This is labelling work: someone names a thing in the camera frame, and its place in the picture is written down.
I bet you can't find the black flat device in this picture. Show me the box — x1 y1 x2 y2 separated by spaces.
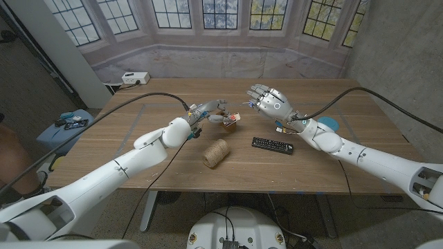
64 119 89 131

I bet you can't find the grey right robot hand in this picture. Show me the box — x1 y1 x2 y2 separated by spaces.
246 84 306 133

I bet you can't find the printed window backdrop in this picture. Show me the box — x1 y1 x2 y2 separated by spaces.
43 0 370 84

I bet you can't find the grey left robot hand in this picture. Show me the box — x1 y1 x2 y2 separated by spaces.
186 99 240 128

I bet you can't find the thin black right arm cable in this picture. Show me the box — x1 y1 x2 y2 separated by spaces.
337 158 443 212

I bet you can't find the blue round disc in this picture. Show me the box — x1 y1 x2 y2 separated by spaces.
317 116 341 133

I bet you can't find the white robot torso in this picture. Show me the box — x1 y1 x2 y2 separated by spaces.
186 206 287 249

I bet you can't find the white table leg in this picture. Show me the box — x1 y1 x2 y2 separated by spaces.
139 190 160 233
314 194 338 239

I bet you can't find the black power strip cord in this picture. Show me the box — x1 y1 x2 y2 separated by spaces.
112 80 142 93

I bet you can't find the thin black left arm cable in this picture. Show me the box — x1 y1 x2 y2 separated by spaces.
120 138 188 239

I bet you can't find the jute twine spool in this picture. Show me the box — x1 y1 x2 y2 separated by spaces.
201 139 231 169

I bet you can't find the grey and black shoe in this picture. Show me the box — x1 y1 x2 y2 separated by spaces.
0 171 51 208

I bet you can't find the orange wooden block with holes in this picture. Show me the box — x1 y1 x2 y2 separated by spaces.
216 110 238 133

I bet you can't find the blue padded stool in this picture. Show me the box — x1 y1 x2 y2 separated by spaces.
36 109 95 156

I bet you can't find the person's bare leg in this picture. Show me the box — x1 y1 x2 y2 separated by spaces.
0 124 39 194

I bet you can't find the red and white match box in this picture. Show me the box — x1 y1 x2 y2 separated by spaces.
223 112 242 127

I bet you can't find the black remote control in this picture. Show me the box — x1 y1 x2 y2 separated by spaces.
251 136 295 156

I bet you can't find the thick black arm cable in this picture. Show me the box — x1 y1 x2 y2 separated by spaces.
0 91 191 197
290 86 443 135

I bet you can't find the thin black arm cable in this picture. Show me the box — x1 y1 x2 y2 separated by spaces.
337 158 443 212
120 138 188 239

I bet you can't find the yellow round object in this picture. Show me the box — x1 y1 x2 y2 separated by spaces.
51 156 66 171

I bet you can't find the black round floor fan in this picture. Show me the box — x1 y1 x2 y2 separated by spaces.
157 191 183 205

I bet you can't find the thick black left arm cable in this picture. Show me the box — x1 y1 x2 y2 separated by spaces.
0 91 191 197

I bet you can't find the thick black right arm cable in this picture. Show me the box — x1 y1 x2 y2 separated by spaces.
290 86 443 135

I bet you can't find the white power strip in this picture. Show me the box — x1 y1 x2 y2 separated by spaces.
120 71 151 86

